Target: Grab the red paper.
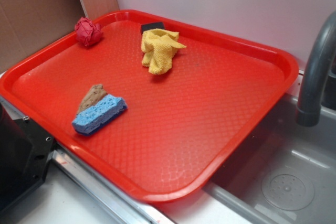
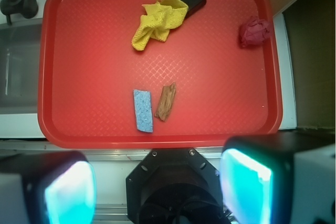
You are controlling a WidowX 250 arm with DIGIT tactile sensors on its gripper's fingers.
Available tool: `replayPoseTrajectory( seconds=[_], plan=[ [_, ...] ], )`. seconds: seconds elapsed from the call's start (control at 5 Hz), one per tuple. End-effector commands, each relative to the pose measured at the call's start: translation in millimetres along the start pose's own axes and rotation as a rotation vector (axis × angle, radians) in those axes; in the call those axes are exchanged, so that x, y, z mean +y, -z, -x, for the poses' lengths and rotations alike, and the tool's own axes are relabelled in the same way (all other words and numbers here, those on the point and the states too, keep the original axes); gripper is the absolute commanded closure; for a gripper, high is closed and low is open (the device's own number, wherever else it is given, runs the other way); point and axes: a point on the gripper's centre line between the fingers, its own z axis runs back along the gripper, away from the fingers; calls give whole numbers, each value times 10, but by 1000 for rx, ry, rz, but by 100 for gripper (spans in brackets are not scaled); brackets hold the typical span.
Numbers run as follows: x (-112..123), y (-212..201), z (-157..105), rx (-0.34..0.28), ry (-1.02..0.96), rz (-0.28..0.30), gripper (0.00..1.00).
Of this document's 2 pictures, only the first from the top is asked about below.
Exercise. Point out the red plastic tray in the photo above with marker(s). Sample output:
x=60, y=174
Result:
x=179, y=127

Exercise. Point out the yellow microfiber cloth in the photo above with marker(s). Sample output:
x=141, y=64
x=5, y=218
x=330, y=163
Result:
x=159, y=47

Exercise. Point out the brown sponge piece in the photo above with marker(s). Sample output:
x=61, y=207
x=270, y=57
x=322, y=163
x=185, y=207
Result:
x=93, y=96

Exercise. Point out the blue sponge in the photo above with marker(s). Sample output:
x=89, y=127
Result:
x=97, y=116

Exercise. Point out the black block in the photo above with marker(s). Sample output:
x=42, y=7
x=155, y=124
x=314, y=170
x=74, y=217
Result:
x=150, y=26

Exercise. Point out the grey sink basin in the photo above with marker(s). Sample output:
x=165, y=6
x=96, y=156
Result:
x=278, y=142

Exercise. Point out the grey faucet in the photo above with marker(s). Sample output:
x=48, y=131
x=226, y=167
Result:
x=318, y=84

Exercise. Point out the sink drain cover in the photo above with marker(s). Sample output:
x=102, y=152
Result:
x=287, y=190

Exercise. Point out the brown cardboard panel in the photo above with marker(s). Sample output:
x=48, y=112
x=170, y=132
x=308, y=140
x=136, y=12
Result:
x=27, y=26

